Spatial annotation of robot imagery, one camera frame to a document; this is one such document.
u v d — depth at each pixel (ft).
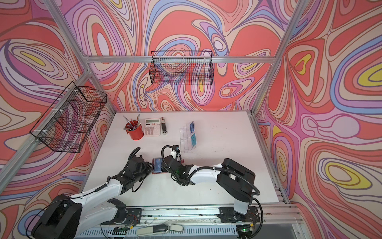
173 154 2.48
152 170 2.82
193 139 3.03
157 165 2.95
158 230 2.18
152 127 3.54
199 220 2.40
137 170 2.28
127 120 3.23
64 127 2.39
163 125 3.45
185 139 3.26
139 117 3.16
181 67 3.23
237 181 1.51
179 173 2.10
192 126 3.25
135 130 3.07
